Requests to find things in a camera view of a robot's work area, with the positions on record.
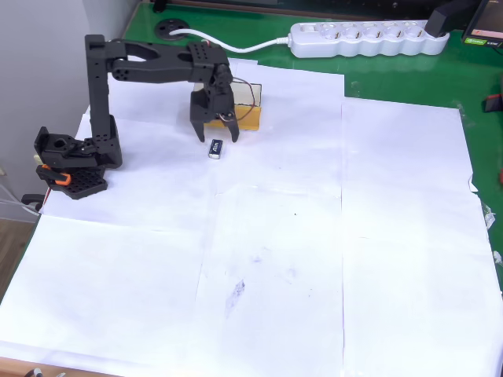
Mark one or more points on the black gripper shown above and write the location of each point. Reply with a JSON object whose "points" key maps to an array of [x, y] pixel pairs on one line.
{"points": [[201, 111]]}

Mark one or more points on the small black white packet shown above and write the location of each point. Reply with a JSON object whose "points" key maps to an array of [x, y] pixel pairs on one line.
{"points": [[216, 149]]}

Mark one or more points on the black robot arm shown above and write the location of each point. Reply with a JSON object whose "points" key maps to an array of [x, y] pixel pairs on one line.
{"points": [[98, 98]]}

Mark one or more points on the yellow box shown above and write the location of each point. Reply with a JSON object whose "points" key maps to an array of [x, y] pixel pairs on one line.
{"points": [[251, 118]]}

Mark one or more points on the white paper sheet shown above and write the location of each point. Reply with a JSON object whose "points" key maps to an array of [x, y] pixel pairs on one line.
{"points": [[275, 294], [412, 314], [157, 165], [298, 137], [401, 165], [106, 294]]}

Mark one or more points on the orange black table clamp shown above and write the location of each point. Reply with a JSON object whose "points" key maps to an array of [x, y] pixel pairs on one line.
{"points": [[61, 180]]}

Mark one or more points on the white power strip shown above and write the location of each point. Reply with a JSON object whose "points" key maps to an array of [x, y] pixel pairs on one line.
{"points": [[369, 43]]}

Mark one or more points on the black power adapter plug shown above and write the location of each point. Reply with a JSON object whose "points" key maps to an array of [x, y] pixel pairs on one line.
{"points": [[448, 17]]}

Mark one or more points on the red black small tool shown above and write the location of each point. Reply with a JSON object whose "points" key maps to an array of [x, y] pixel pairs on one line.
{"points": [[493, 103]]}

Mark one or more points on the crumpled clear tape piece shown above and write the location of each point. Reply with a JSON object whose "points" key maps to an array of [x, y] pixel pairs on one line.
{"points": [[489, 216]]}

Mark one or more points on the black box green label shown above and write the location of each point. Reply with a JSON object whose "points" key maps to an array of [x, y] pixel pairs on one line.
{"points": [[485, 23]]}

